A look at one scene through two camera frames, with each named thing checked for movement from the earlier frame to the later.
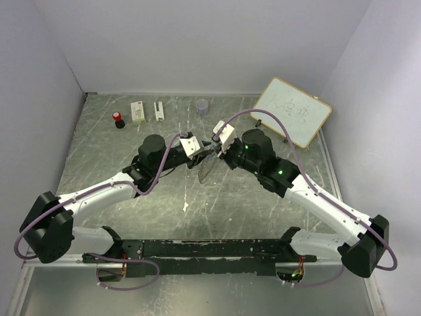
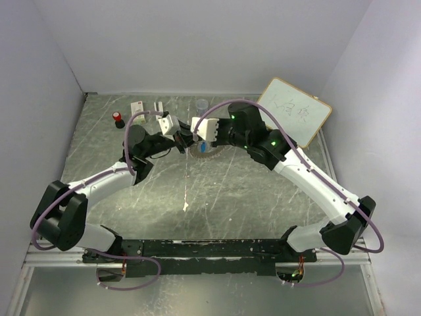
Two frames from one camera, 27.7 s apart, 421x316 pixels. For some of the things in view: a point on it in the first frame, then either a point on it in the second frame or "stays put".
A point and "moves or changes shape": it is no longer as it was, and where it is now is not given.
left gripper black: [197, 158] -> [181, 141]
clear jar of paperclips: [202, 105] stays put
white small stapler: [159, 114] stays put
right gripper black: [225, 156] -> [219, 141]
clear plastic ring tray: [206, 168] moves or changes shape
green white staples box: [137, 113] stays put
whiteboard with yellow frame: [304, 113] stays put
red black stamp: [119, 123] stays put
